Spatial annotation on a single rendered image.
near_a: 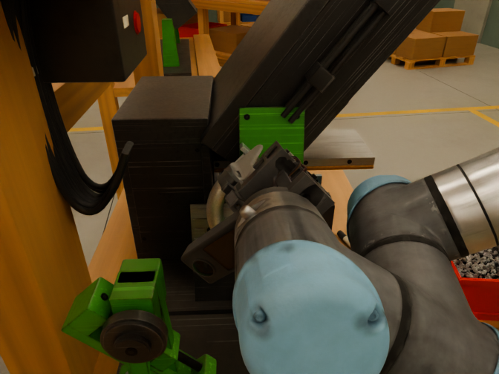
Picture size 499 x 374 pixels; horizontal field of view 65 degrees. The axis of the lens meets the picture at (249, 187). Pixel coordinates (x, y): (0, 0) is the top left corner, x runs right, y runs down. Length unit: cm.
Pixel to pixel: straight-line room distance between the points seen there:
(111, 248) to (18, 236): 52
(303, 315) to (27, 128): 44
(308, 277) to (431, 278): 13
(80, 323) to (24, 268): 10
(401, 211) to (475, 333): 11
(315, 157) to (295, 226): 61
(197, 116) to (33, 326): 43
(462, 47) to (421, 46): 77
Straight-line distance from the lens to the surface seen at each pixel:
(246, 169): 45
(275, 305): 19
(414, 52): 661
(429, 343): 25
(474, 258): 109
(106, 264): 99
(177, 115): 76
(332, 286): 19
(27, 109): 55
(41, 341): 65
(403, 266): 30
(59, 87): 88
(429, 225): 35
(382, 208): 36
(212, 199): 68
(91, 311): 51
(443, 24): 735
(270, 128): 69
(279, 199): 29
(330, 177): 125
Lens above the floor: 150
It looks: 31 degrees down
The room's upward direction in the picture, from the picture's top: straight up
